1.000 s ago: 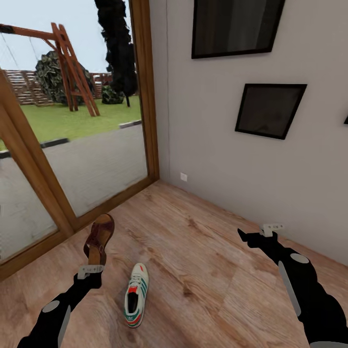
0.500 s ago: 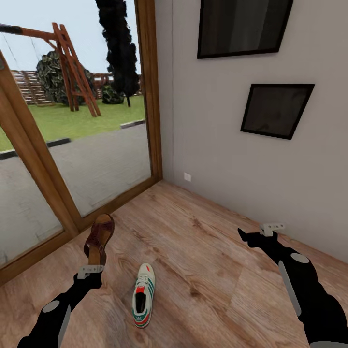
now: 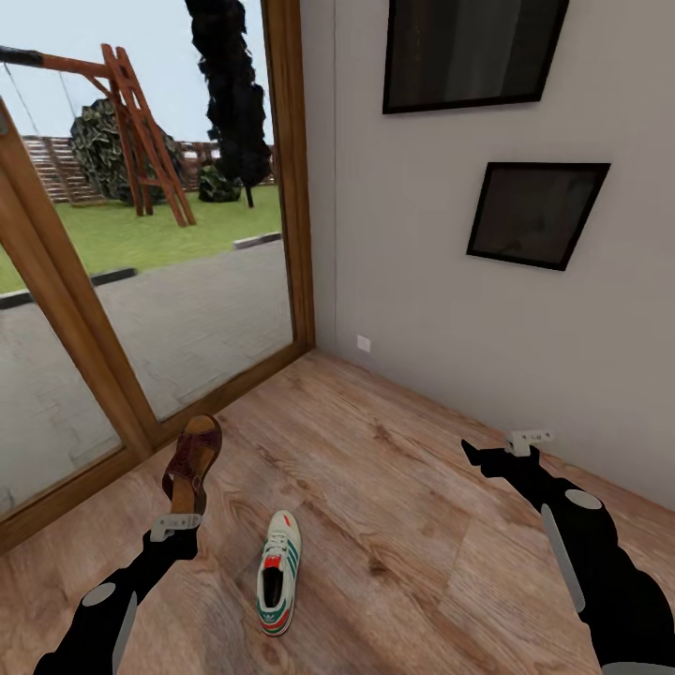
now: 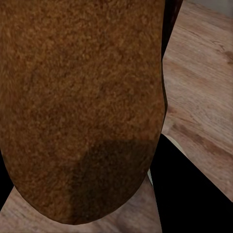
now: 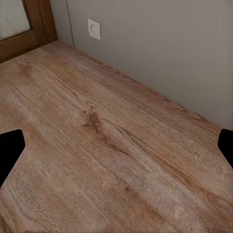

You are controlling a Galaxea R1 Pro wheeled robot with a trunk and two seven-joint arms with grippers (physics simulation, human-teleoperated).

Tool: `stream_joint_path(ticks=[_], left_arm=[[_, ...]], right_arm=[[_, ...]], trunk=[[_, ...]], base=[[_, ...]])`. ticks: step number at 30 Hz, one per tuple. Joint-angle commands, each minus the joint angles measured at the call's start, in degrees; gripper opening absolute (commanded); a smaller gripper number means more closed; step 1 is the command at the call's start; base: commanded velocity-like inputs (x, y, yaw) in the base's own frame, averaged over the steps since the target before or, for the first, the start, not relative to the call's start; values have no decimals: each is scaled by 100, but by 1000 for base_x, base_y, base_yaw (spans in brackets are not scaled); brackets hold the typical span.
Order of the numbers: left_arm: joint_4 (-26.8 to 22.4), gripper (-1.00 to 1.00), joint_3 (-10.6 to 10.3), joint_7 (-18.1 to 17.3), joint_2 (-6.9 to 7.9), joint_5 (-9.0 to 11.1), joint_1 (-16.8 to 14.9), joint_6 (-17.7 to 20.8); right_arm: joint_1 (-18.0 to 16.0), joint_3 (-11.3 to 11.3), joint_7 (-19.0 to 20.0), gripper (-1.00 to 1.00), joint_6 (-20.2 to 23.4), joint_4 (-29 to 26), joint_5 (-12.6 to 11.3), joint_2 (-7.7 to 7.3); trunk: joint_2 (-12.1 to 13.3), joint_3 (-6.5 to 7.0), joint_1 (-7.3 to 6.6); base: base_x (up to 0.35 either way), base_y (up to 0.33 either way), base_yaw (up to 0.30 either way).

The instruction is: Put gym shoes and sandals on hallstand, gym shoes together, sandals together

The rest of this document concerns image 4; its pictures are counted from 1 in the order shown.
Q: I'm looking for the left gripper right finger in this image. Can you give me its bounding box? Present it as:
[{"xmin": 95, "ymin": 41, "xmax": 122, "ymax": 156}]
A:
[{"xmin": 150, "ymin": 134, "xmax": 233, "ymax": 233}]

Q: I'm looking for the gym shoe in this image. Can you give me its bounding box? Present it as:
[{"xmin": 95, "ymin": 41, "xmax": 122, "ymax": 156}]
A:
[{"xmin": 147, "ymin": 135, "xmax": 186, "ymax": 187}]

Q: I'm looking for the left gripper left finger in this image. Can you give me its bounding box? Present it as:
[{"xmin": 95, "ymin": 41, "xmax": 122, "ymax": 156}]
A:
[{"xmin": 0, "ymin": 150, "xmax": 14, "ymax": 211}]

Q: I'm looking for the sandal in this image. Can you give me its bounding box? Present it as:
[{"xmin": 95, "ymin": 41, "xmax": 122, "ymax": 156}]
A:
[{"xmin": 0, "ymin": 0, "xmax": 183, "ymax": 225}]

